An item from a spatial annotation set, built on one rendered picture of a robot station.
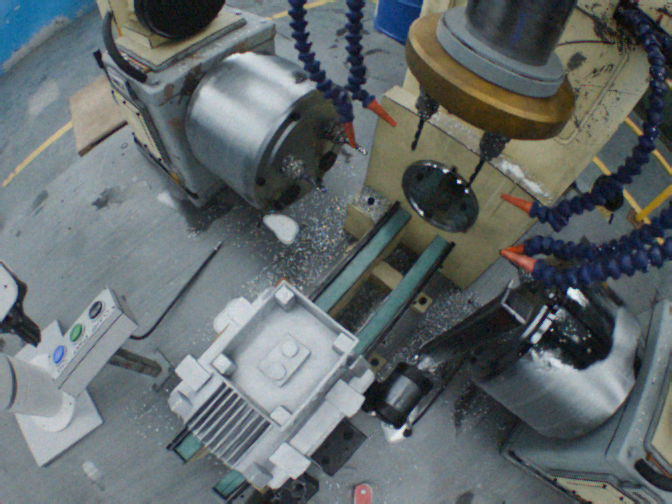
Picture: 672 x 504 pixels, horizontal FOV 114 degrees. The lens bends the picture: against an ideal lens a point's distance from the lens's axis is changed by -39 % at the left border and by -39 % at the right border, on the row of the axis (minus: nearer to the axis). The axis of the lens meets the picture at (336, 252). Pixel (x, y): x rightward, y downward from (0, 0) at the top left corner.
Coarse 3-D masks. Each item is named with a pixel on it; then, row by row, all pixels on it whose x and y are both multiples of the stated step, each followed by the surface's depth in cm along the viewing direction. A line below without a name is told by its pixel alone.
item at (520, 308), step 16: (496, 304) 26; (512, 304) 25; (528, 304) 25; (464, 320) 34; (480, 320) 29; (496, 320) 27; (512, 320) 26; (448, 336) 36; (464, 336) 34; (480, 336) 31; (496, 336) 29; (432, 352) 43; (448, 352) 39; (464, 352) 37
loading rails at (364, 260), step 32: (384, 224) 66; (352, 256) 62; (384, 256) 71; (320, 288) 59; (352, 288) 64; (384, 288) 71; (416, 288) 72; (384, 320) 58; (192, 448) 47; (224, 480) 45
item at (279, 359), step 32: (288, 288) 36; (256, 320) 36; (288, 320) 38; (320, 320) 37; (224, 352) 33; (256, 352) 36; (288, 352) 34; (320, 352) 36; (352, 352) 37; (256, 384) 34; (288, 384) 35; (320, 384) 32; (288, 416) 30
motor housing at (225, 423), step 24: (216, 384) 37; (360, 384) 41; (192, 408) 36; (216, 408) 35; (240, 408) 34; (312, 408) 38; (336, 408) 38; (216, 432) 33; (240, 432) 33; (264, 432) 33; (288, 432) 36; (312, 432) 37; (240, 456) 33; (264, 456) 34
